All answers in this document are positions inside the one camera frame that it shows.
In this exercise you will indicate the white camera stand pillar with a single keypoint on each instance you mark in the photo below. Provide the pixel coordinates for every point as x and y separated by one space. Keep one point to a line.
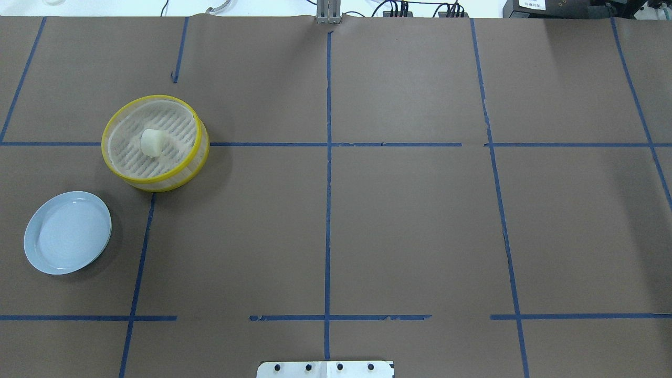
355 368

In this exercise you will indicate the aluminium frame post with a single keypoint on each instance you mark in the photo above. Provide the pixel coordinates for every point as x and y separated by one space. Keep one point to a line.
328 12

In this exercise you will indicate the light blue plate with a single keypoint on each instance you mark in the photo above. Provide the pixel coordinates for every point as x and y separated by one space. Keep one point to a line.
67 233

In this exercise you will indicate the yellow rimmed steamer basket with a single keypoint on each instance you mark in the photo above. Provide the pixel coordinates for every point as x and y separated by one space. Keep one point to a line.
155 178

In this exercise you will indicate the white steamer liner cloth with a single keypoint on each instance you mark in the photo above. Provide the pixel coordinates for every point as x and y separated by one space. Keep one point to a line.
126 152

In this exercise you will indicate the black computer box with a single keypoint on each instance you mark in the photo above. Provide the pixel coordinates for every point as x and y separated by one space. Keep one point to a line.
571 9

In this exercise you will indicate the white steamed bun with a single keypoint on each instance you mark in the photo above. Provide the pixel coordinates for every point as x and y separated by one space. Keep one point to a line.
152 142

